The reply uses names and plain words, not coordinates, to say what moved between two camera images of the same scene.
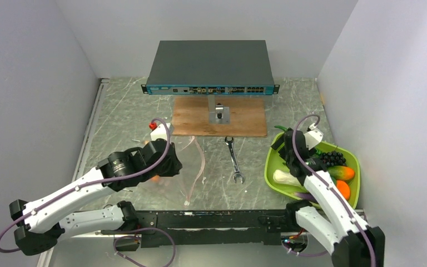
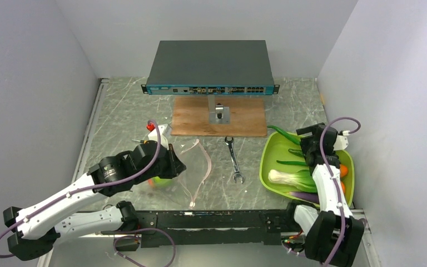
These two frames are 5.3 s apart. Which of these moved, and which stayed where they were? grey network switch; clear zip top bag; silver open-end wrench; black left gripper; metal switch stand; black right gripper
Moved: black right gripper; clear zip top bag
Stayed: grey network switch; metal switch stand; silver open-end wrench; black left gripper
